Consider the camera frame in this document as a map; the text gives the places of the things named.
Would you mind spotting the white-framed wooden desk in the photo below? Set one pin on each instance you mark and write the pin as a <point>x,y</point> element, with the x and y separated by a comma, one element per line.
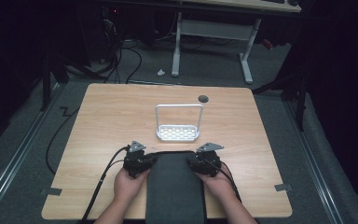
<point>217,29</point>

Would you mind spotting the black table grommet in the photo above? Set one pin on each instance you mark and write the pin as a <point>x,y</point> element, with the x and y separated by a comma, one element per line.
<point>203,99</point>

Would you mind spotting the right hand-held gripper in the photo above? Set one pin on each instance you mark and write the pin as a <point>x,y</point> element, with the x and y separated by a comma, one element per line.
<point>205,165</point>

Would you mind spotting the person's right hand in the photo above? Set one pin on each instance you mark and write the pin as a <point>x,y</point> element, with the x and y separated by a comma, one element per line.
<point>217,186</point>

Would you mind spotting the dark cloth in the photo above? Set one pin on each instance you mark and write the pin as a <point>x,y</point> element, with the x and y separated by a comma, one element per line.
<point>175,186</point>

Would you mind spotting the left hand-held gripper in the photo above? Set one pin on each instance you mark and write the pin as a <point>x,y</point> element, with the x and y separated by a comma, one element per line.
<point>135,161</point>

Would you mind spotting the crumpled white paper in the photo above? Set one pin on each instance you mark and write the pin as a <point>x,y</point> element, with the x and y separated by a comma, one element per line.
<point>161,72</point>

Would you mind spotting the metal floor rail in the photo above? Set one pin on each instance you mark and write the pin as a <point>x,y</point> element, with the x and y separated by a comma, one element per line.
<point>313,161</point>
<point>18,152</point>

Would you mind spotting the person's left hand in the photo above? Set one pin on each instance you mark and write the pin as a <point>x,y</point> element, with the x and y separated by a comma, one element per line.
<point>129,186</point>

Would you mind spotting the grey tape strip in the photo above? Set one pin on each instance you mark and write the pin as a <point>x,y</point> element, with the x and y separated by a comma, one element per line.
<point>52,191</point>
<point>282,187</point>

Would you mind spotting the black metal stand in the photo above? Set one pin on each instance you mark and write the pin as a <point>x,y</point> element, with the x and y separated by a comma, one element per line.
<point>300,102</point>
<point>46,84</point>

